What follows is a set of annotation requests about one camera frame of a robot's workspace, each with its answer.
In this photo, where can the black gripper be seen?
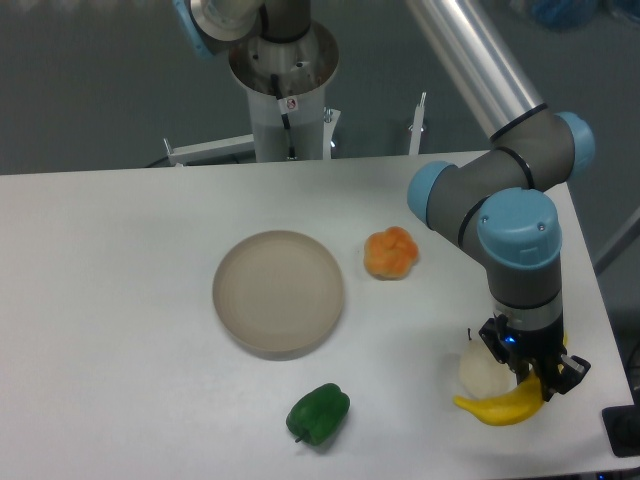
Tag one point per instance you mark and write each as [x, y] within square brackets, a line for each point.
[540, 350]

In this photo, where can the yellow banana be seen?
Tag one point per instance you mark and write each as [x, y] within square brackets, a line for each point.
[520, 403]

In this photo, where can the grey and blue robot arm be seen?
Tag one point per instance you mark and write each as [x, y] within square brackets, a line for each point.
[495, 209]

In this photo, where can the beige round plate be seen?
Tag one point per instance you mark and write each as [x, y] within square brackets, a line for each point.
[279, 294]

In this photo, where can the white pear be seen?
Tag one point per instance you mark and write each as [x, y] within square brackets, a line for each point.
[480, 374]

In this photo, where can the black device at table edge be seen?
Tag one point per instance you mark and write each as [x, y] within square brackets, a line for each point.
[622, 427]

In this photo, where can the orange pumpkin-shaped bun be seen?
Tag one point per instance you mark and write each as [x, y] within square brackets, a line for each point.
[390, 254]

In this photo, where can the green bell pepper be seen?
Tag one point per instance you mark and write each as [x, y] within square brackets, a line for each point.
[318, 414]

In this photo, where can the white upright metal bracket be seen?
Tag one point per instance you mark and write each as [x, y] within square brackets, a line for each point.
[417, 126]

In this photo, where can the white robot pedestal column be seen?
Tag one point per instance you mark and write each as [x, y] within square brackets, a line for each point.
[288, 126]

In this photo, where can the white metal frame bracket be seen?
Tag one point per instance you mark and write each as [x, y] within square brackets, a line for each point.
[208, 151]

